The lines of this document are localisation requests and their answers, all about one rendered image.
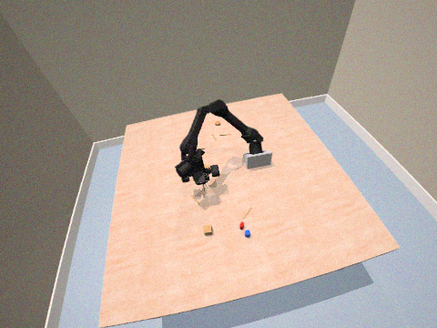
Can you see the small wooden block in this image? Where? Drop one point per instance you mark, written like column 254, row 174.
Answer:
column 208, row 230

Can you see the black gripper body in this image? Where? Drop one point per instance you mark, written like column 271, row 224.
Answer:
column 214, row 171

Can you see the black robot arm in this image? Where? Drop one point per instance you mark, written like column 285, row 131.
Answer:
column 189, row 144

